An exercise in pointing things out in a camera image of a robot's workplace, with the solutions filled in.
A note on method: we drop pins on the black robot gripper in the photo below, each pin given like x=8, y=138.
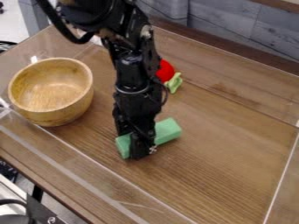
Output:
x=138, y=103

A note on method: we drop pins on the green rectangular block stick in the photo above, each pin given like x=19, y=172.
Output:
x=167, y=131

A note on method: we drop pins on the light wooden bowl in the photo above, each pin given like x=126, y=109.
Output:
x=51, y=91

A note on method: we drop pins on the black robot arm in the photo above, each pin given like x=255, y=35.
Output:
x=123, y=27

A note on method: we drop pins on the clear acrylic table barrier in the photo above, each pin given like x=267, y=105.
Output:
x=229, y=172

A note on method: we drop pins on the red plush strawberry toy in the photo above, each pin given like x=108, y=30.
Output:
x=169, y=76

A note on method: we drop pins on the black table clamp mount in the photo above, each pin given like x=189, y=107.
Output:
x=22, y=208

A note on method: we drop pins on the grey post behind table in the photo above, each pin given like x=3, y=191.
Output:
x=35, y=18

